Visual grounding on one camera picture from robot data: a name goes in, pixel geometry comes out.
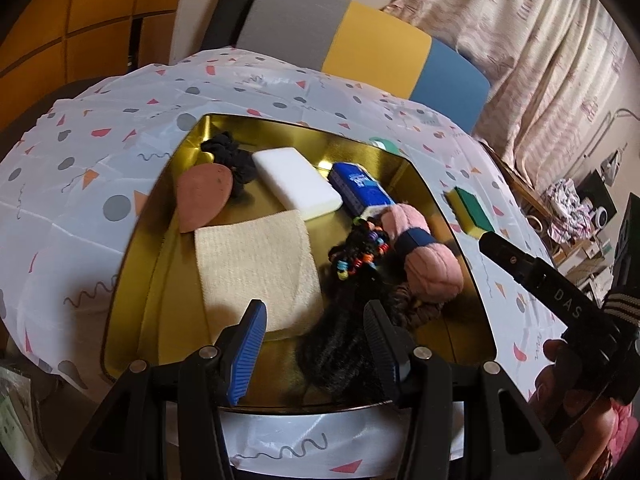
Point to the beige patterned curtain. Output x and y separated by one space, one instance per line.
525 60

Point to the cream knitted cloth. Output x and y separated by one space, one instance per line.
255 270

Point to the black beaded hair piece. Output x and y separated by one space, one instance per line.
335 350

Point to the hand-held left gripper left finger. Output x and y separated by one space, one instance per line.
247 355

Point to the green and yellow sponge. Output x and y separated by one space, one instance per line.
472 207

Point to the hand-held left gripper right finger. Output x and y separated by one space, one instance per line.
385 345

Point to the green and white paper packet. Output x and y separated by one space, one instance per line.
12 420

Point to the pink yarn ball blue band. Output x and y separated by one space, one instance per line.
430 265

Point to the patterned white tablecloth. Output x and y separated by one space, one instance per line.
100 125

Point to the cardboard box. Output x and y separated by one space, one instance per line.
585 257

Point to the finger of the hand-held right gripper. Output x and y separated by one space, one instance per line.
507 257

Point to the brown satin scrunchie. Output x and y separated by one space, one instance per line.
415 307

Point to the floral cloth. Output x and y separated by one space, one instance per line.
565 205

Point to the orange wooden wardrobe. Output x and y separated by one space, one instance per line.
75 10

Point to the pink garment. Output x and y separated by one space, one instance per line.
622 430

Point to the white foam sponge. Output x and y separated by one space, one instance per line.
295 180

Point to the gold metal tray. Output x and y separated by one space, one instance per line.
350 152

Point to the grey yellow blue chair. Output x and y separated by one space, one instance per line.
375 40

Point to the brown teardrop-shaped pad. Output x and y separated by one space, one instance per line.
202 200

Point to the black scrunchie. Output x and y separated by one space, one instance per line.
235 160

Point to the white round device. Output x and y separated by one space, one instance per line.
602 216

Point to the person's right hand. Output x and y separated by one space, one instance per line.
585 440

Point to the brown wooden furniture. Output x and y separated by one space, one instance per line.
520 185

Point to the black striped cuff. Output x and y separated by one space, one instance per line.
622 305

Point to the blue tissue packet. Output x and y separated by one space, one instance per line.
360 187

